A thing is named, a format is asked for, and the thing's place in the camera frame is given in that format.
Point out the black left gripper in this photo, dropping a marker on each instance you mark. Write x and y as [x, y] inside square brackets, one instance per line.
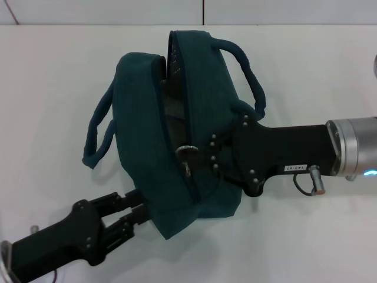
[59, 241]

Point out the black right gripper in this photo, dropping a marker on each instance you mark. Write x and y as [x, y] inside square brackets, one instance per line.
[279, 150]

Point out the dark teal fabric lunch bag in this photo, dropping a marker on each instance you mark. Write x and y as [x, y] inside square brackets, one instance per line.
[141, 132]

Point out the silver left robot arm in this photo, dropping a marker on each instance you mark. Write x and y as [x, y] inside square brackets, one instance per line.
[4, 265]

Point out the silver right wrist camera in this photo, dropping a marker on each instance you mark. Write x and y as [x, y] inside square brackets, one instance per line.
[375, 66]

